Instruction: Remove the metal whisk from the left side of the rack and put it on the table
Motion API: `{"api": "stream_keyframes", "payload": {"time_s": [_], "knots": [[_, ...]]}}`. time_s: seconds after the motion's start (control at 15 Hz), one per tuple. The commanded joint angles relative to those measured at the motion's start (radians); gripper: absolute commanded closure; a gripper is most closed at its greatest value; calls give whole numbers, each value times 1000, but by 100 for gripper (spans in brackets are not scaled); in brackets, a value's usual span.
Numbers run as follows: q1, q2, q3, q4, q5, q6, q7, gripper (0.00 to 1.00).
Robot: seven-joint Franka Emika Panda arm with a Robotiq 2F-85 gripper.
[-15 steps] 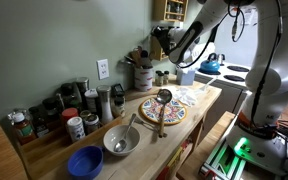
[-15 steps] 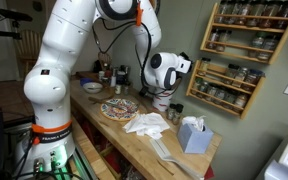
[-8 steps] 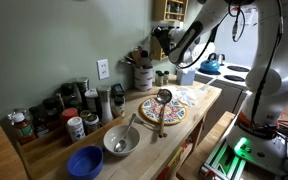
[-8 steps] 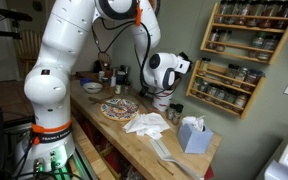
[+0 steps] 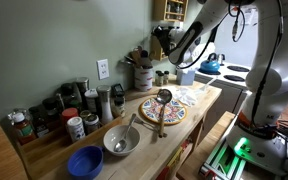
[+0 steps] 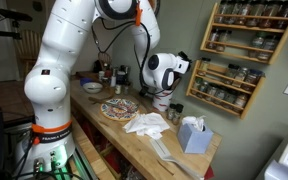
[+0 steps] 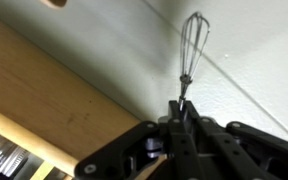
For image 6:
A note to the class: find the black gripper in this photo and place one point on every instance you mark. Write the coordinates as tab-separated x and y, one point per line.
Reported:
183	65

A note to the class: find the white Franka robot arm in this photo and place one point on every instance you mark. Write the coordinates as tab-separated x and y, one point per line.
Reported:
57	50

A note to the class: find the glass spice jar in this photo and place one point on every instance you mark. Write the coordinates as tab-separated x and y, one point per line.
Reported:
220	94
212	90
196	84
240	75
252	78
204	65
224	37
212	36
254	10
270	44
241	100
231	70
268	10
257	42
243	10
231	10
286	10
221	8
203	87
230	97

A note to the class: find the white utensil crock red print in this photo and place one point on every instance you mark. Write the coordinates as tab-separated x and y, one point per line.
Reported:
161	101

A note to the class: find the small spice jar black lid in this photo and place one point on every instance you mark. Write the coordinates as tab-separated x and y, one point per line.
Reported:
171	112
177	115

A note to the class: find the pepper jar black lid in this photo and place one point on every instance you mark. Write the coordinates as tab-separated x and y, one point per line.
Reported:
126	90

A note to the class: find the small jar metal lid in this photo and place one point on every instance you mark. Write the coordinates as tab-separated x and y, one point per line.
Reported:
118	90

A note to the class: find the white crumpled cloth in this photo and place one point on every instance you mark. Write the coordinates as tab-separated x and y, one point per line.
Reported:
147	125

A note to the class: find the steel and white grinder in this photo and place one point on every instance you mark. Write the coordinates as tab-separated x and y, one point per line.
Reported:
113	80

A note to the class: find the blue tissue box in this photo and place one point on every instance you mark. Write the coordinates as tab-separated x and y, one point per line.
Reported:
194	140

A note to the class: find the colourful patterned plate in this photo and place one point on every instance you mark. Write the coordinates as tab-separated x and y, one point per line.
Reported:
117	113

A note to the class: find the white plastic spatula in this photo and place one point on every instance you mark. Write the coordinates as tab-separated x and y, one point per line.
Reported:
164	151

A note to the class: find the white ceramic bowl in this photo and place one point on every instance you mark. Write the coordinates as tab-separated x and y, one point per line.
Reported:
92	88

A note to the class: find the blue plastic bowl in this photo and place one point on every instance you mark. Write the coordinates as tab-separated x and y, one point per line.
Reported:
85	81

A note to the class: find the wooden spice tray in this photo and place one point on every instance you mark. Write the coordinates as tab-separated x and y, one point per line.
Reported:
84	75

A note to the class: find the wooden robot stand board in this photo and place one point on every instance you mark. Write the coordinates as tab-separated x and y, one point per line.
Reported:
99	163

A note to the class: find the wooden chair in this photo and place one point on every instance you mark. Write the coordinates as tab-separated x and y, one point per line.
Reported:
29	50

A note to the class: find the round wall clock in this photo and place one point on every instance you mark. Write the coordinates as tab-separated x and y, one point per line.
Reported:
157	6

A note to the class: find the short wooden wall spice rack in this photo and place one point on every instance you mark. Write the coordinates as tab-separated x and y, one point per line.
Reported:
247	111

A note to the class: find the tall wooden wall spice rack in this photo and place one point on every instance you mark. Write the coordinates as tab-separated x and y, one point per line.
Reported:
277	50

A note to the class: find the black tripod mounted camera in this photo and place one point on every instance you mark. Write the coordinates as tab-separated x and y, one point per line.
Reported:
14	15

